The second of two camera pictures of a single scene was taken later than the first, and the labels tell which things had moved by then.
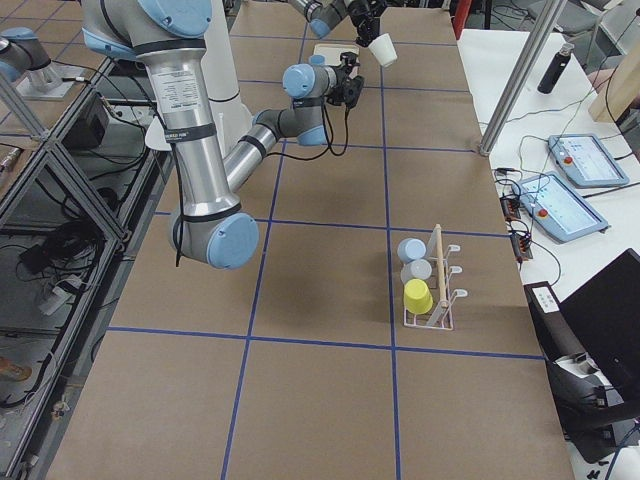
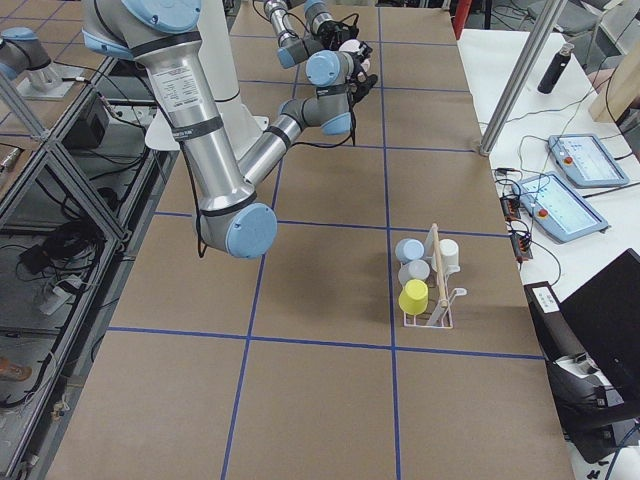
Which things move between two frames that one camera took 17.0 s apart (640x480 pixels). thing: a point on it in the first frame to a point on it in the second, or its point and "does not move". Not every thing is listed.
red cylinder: x=461 y=13 does not move
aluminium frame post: x=546 y=25 does not move
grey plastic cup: x=418 y=269 does not move
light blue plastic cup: x=409 y=249 does not move
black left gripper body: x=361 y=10 to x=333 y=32
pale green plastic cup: x=384 y=49 to x=449 y=254
